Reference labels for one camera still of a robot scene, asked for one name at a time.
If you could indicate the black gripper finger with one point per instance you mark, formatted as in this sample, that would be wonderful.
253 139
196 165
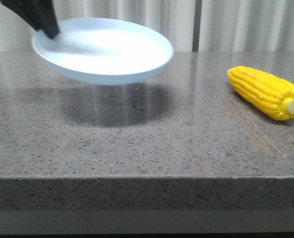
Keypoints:
45 18
28 10

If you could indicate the light blue round plate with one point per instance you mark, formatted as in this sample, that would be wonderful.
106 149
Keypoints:
104 51

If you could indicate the yellow plastic corn cob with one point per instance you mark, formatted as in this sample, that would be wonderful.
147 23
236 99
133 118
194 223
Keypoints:
272 95

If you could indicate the white pleated curtain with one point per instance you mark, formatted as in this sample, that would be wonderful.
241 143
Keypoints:
200 25

